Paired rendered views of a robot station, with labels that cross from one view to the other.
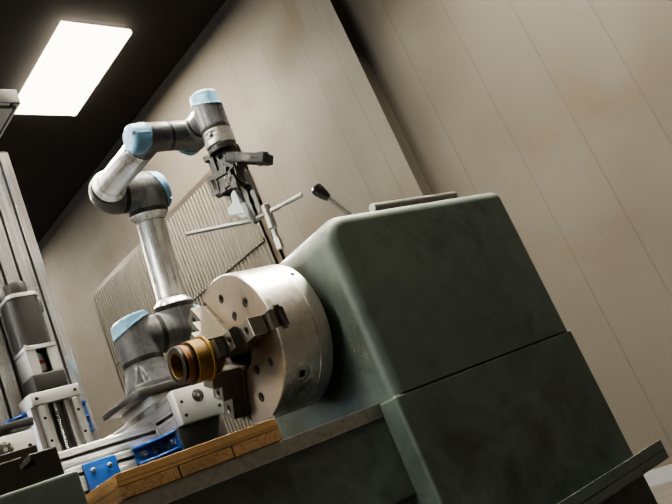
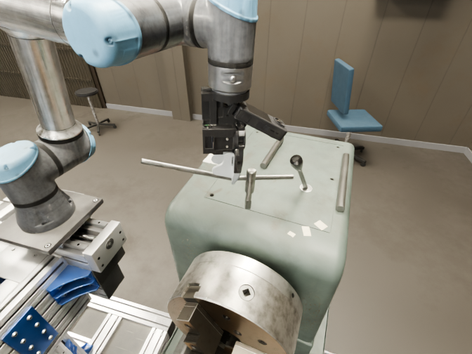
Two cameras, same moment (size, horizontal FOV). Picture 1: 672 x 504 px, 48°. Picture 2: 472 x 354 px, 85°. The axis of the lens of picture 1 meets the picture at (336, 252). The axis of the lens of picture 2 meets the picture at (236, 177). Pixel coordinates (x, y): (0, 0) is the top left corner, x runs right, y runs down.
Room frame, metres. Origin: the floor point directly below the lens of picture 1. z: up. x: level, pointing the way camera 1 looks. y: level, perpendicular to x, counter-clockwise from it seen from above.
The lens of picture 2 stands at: (1.32, 0.35, 1.74)
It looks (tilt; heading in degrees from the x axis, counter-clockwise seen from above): 38 degrees down; 333
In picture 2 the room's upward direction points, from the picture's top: straight up
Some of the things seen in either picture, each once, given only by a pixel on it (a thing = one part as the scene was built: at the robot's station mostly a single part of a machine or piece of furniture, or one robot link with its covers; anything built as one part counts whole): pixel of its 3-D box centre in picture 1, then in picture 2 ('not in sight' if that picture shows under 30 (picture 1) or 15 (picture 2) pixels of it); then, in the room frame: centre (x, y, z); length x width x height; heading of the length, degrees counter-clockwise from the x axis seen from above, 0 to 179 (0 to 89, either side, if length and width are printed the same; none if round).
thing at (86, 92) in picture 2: not in sight; (94, 109); (5.32, 0.58, 0.28); 0.47 x 0.45 x 0.56; 50
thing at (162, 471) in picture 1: (164, 479); not in sight; (1.39, 0.45, 0.89); 0.36 x 0.30 x 0.04; 41
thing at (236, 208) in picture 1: (238, 208); (226, 170); (1.72, 0.17, 1.43); 0.06 x 0.03 x 0.09; 70
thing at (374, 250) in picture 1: (392, 317); (269, 212); (1.86, -0.06, 1.06); 0.59 x 0.48 x 0.39; 131
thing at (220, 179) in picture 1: (227, 171); (225, 119); (1.74, 0.16, 1.53); 0.09 x 0.08 x 0.12; 70
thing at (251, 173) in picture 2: (272, 226); (249, 189); (1.72, 0.11, 1.35); 0.02 x 0.02 x 0.12
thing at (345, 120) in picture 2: not in sight; (352, 115); (3.15, -2.05, 0.53); 0.62 x 0.59 x 1.06; 45
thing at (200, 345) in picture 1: (197, 360); not in sight; (1.49, 0.34, 1.08); 0.09 x 0.09 x 0.09; 41
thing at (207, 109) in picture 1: (209, 114); (230, 24); (1.73, 0.15, 1.69); 0.09 x 0.08 x 0.11; 39
